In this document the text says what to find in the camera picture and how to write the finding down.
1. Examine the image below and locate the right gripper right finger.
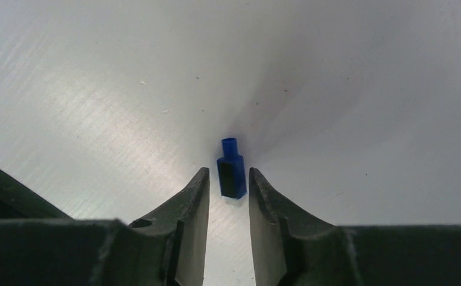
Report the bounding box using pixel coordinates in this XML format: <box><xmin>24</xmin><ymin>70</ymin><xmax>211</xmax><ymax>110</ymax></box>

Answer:
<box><xmin>249</xmin><ymin>168</ymin><xmax>461</xmax><ymax>285</ymax></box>

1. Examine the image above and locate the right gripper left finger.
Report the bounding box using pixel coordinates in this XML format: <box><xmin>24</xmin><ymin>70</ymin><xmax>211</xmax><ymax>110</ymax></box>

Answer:
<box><xmin>0</xmin><ymin>167</ymin><xmax>210</xmax><ymax>285</ymax></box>

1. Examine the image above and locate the blue pen cap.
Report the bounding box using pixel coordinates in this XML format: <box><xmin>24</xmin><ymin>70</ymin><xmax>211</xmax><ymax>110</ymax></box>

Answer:
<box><xmin>216</xmin><ymin>138</ymin><xmax>247</xmax><ymax>200</ymax></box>

